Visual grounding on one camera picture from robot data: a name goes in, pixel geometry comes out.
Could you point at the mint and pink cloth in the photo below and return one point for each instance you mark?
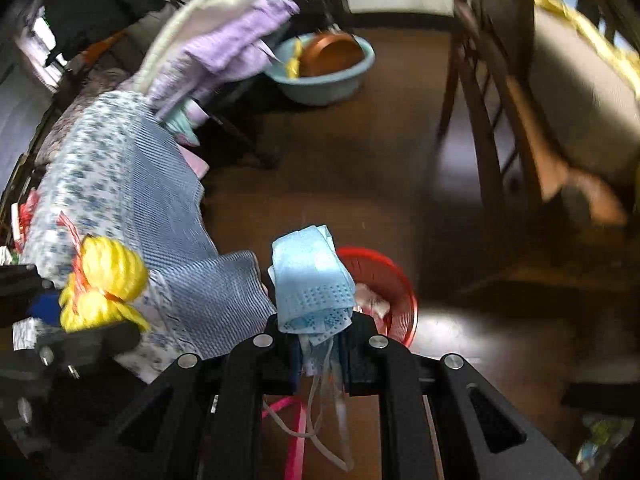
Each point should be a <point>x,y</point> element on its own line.
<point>182,122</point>

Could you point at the yellow cloth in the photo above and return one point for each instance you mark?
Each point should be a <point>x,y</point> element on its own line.
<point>575,15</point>

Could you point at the pink plastic rod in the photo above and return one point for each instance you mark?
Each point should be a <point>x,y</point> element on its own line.
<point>297,440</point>

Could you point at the white quilted pillow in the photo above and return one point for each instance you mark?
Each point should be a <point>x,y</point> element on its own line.
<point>200,15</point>

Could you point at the light blue plastic basin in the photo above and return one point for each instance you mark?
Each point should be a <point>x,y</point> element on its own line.
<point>330,87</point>

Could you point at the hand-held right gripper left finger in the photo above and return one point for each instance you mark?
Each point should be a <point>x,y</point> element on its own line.
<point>240,410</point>

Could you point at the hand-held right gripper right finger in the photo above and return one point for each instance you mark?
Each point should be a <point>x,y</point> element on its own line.
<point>415,410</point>

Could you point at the blue floral bed sheet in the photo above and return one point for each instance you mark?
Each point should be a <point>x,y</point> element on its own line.
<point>150,200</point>

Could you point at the brown wooden chair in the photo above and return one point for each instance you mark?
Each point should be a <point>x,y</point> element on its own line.
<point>492,110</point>

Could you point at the red plastic basket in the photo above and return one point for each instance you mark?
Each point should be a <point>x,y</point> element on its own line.
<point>397,280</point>

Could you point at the copper pot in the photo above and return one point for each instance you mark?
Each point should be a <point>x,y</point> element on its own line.
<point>332,55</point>

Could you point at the blue face mask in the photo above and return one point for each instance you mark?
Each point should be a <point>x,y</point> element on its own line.
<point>310,280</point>

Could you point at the beige seat cushion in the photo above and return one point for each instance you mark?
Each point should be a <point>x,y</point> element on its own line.
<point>585,95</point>

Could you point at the black coat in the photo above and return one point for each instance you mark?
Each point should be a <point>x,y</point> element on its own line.
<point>100,5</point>

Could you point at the yellow plastic item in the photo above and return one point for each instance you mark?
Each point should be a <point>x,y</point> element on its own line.
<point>292,62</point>

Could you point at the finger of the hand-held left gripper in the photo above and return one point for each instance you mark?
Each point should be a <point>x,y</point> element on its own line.
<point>30,290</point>
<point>95,340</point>

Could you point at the purple folded quilt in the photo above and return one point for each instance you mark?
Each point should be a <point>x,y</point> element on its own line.
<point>235,40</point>

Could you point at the black metal rack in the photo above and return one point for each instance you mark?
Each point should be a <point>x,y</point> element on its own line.
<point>235,130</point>

